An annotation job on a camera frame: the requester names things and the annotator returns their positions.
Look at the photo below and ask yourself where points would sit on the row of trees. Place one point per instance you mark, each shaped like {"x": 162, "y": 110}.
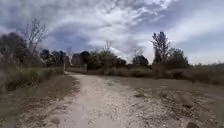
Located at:
{"x": 100, "y": 60}

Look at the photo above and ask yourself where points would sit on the dark round tree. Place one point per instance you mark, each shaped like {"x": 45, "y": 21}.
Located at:
{"x": 140, "y": 60}
{"x": 176, "y": 60}

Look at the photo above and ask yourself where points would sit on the building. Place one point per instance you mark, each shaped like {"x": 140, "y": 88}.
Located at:
{"x": 77, "y": 60}

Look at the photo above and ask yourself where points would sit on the pale gravel dirt path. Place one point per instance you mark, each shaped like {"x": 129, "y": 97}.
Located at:
{"x": 100, "y": 106}

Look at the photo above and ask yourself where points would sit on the tall green tree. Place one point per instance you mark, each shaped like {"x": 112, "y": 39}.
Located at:
{"x": 161, "y": 45}

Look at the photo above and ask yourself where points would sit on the dry bare earth verge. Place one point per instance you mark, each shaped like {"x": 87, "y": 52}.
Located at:
{"x": 173, "y": 96}

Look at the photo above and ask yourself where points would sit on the dry brown brush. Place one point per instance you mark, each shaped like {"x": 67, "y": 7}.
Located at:
{"x": 20, "y": 76}
{"x": 186, "y": 74}

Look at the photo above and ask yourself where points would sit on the dry grass verge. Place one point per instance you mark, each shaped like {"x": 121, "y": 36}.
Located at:
{"x": 40, "y": 93}

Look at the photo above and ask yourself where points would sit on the bare tree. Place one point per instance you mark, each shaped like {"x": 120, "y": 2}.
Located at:
{"x": 33, "y": 35}

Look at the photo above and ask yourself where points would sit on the robot's own part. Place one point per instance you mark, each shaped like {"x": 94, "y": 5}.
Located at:
{"x": 192, "y": 125}

